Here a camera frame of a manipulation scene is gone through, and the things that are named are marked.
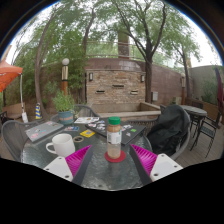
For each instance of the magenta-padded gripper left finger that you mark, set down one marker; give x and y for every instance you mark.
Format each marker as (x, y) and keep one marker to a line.
(61, 168)

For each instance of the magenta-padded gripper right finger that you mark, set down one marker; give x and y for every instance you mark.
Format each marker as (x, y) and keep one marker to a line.
(163, 166)

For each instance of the green-capped coffee drink bottle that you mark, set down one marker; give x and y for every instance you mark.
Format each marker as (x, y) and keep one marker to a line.
(114, 140)

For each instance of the white ceramic mug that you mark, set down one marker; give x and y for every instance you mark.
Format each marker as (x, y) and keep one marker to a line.
(63, 145)

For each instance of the roll of tape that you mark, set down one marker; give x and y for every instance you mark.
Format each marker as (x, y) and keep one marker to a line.
(78, 139)

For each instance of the black jacket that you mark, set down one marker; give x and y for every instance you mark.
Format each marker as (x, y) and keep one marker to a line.
(168, 130)

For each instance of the small colourful sticker card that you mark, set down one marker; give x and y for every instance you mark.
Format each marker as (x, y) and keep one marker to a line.
(71, 128)

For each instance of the grey laptop with stickers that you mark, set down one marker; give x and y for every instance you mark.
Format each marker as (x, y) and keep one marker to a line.
(43, 131)

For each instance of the black laptop with stickers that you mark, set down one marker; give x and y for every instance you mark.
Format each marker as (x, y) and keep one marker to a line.
(131, 131)

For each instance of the flat round red coaster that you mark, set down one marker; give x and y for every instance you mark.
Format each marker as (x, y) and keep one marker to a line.
(115, 160)

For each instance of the white printed paper sheet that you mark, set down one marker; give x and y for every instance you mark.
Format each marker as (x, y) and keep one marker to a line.
(86, 120)

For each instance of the black metal patio chair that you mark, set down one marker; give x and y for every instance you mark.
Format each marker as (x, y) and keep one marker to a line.
(208, 130)

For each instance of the blue yellow striped cone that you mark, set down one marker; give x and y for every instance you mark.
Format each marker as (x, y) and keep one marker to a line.
(38, 111)

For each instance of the green plant in blue pot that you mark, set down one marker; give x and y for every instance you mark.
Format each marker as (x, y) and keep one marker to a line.
(64, 106)

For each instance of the low stone basin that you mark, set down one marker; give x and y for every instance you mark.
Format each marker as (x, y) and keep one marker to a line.
(133, 111)

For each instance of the round grey patio table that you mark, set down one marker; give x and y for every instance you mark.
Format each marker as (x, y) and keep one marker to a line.
(193, 110)

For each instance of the wooden bench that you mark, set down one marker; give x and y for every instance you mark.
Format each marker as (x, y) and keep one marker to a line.
(13, 111)

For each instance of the tall leafy tree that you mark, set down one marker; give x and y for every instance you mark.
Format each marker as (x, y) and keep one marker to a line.
(38, 83)
(148, 86)
(186, 76)

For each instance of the orange canopy tent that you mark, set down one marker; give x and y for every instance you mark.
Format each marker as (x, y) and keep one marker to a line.
(8, 75)

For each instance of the grey wall utility box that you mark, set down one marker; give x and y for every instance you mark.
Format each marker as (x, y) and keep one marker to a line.
(155, 96)

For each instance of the slim wooden lamp post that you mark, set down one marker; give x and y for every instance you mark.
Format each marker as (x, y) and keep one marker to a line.
(183, 90)

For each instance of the globe-topped wooden lamp post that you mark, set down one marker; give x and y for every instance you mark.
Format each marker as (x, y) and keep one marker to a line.
(64, 80)

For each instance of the black wall lantern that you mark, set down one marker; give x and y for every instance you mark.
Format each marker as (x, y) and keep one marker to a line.
(91, 76)
(142, 78)

